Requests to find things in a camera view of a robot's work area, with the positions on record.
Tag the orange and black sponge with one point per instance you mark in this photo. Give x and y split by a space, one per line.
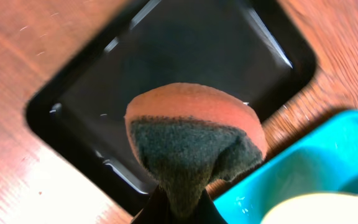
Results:
187 135

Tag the black plastic tray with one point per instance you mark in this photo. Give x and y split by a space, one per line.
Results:
249 49

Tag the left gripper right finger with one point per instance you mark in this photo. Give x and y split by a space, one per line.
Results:
206 212

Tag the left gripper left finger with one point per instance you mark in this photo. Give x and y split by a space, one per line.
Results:
157 210

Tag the teal plastic serving tray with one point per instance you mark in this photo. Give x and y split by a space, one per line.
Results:
325 160

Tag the yellow green plate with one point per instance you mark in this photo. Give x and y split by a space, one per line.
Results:
315 208

